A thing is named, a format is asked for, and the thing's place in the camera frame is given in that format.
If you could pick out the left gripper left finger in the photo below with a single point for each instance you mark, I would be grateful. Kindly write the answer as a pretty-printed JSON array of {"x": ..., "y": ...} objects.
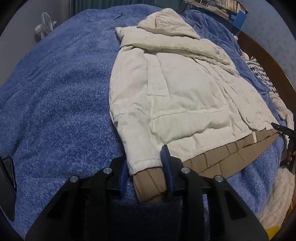
[{"x": 83, "y": 208}]

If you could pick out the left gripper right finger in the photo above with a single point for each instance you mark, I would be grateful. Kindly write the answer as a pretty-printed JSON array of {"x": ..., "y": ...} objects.
[{"x": 211, "y": 208}]

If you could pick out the cream hooded padded jacket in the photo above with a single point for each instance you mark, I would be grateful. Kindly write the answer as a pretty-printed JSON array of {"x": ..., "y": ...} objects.
[{"x": 171, "y": 87}]

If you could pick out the person's right hand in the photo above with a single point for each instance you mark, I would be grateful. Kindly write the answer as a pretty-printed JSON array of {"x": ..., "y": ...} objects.
[{"x": 287, "y": 157}]

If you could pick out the white fluffy blanket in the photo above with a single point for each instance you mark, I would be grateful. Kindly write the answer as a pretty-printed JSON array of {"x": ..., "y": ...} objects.
[{"x": 280, "y": 197}]

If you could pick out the striped printed cloth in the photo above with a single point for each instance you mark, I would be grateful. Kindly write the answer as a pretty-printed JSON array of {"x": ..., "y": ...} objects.
[{"x": 259, "y": 72}]

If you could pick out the blue fleece bed blanket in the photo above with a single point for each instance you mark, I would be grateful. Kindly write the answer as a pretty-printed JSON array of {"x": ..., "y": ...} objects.
[{"x": 56, "y": 123}]

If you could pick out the blue bookshelf with books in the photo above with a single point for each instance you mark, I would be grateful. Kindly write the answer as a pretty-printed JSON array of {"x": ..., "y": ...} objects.
[{"x": 232, "y": 14}]

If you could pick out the small white fan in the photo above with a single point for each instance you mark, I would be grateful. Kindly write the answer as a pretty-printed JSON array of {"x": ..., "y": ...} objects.
[{"x": 45, "y": 27}]

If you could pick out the teal curtain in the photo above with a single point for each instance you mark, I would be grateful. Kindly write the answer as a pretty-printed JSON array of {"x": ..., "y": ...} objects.
[{"x": 78, "y": 6}]

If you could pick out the brown wooden bed frame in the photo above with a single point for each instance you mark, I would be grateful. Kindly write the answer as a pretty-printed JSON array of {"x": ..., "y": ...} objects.
[{"x": 272, "y": 68}]

